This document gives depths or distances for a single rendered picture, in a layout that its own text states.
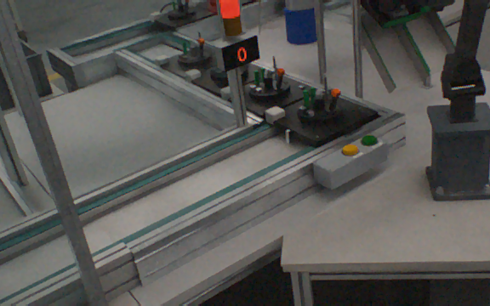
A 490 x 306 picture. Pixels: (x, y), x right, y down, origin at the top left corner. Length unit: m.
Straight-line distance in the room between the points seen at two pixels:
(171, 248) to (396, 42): 0.99
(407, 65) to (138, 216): 0.95
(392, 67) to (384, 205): 0.51
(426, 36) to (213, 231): 0.99
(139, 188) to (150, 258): 0.29
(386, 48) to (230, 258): 0.86
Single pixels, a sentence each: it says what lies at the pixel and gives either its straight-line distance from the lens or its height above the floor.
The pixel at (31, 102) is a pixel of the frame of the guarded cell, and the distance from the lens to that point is 1.11.
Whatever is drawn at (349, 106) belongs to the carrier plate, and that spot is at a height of 0.97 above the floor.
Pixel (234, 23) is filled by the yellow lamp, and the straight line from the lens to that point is 1.64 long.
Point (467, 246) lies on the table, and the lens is 1.46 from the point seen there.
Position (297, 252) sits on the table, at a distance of 1.44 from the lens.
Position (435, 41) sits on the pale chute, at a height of 1.06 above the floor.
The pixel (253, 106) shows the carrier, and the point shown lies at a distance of 1.89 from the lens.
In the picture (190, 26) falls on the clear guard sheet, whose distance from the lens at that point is 1.63.
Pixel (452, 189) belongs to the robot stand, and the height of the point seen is 0.89.
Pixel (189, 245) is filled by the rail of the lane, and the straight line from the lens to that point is 1.44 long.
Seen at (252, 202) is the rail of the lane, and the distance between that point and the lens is 1.49.
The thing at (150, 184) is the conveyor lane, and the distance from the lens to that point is 1.64.
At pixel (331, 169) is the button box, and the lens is 1.54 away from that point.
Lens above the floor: 1.78
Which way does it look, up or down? 29 degrees down
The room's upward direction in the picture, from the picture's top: 9 degrees counter-clockwise
